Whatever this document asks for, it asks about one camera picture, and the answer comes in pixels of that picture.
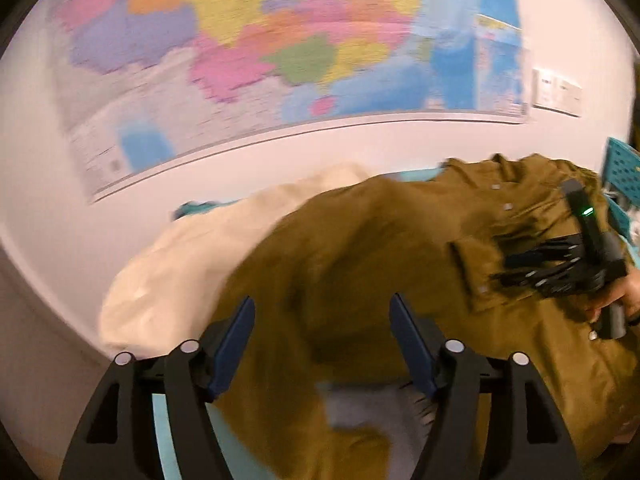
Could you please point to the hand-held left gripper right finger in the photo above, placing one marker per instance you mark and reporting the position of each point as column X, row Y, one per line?
column 415, row 347

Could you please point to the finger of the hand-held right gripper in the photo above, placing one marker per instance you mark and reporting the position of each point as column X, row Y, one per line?
column 530, row 259
column 535, row 282

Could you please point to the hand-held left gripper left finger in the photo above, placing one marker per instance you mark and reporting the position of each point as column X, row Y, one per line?
column 230, row 347

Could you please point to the olive green jacket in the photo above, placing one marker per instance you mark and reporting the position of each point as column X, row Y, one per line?
column 350, row 260

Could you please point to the person's right hand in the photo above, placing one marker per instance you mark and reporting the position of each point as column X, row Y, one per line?
column 620, row 292

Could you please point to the teal plastic storage rack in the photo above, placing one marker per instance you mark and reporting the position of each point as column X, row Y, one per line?
column 622, row 170

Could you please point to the cream white cloth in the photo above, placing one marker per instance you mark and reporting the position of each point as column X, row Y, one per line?
column 175, row 270

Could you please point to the white wall switch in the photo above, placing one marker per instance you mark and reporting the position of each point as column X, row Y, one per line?
column 576, row 97

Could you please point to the colourful wall map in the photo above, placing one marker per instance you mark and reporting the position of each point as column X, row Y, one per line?
column 250, row 60

